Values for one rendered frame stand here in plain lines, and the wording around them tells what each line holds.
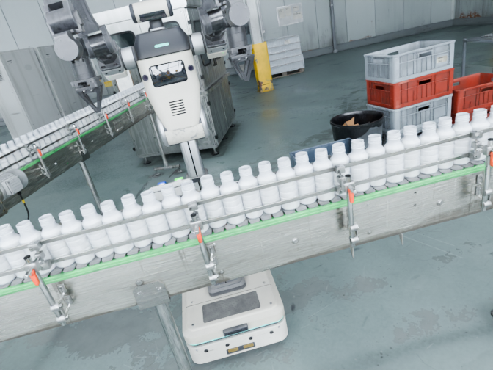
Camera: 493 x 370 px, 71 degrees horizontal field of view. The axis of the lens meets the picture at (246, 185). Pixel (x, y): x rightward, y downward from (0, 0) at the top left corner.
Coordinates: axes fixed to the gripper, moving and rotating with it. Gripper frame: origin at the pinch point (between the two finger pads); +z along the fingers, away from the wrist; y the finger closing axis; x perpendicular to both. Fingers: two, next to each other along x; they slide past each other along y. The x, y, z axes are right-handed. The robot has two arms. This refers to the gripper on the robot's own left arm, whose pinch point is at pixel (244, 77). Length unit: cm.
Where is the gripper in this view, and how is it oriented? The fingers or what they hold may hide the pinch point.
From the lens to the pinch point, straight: 112.7
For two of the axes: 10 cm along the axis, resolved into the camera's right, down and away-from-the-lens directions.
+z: 2.0, 9.0, 4.0
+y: -1.6, -3.7, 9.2
